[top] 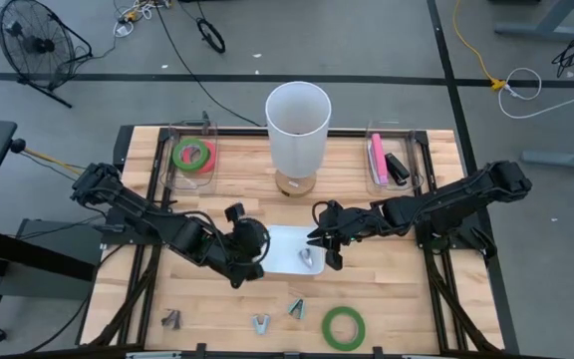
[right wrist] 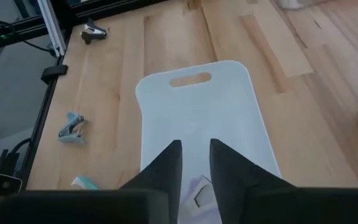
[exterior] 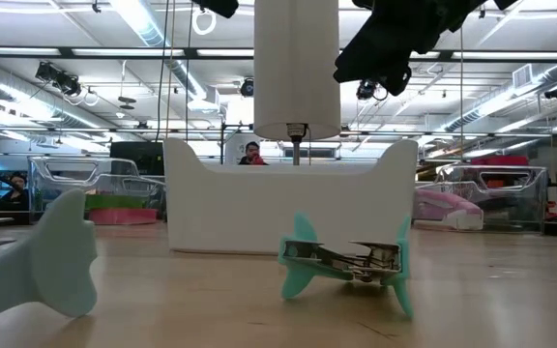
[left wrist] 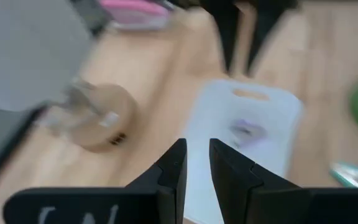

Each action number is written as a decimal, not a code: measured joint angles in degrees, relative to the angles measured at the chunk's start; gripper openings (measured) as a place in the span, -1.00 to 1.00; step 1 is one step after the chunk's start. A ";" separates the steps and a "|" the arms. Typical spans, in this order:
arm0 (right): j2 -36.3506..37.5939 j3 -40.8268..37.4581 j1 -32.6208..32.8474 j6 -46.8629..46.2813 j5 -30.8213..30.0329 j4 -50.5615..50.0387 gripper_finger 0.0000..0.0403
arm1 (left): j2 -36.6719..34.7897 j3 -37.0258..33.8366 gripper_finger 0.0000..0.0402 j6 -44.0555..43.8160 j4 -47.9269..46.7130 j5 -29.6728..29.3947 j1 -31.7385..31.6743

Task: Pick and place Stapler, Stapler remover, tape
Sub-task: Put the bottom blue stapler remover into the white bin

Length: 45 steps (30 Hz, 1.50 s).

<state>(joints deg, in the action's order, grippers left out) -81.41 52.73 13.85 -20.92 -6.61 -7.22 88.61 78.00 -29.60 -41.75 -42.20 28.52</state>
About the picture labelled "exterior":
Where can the teal staple remover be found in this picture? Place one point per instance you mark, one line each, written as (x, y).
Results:
(302, 270)

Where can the black overhead beam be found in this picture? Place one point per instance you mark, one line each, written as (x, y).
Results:
(138, 52)

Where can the black monitor screen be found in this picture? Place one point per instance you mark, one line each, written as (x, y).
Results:
(138, 157)

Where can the black ceiling camera pair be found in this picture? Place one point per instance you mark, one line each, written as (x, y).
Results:
(58, 78)

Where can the white hanging cylinder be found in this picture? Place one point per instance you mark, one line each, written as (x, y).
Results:
(297, 67)

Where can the person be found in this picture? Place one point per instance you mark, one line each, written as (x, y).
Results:
(16, 191)
(249, 150)

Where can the black ceiling speaker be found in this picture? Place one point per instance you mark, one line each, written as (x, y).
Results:
(555, 92)

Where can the red box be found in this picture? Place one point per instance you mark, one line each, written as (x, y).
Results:
(498, 161)

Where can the pink stapler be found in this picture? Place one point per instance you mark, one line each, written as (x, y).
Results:
(445, 210)

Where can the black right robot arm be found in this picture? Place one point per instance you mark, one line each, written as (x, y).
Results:
(506, 4)

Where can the small red object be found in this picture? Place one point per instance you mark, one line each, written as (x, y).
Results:
(257, 159)

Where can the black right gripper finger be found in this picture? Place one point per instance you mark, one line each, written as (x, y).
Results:
(397, 79)
(380, 43)

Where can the clear plastic bin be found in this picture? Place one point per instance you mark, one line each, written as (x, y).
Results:
(66, 183)
(515, 203)

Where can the pale mint staple remover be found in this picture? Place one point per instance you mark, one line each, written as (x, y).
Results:
(56, 261)

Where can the small black ceiling camera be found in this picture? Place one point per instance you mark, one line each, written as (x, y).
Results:
(247, 87)

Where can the white plastic tray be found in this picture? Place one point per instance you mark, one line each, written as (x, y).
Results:
(225, 208)

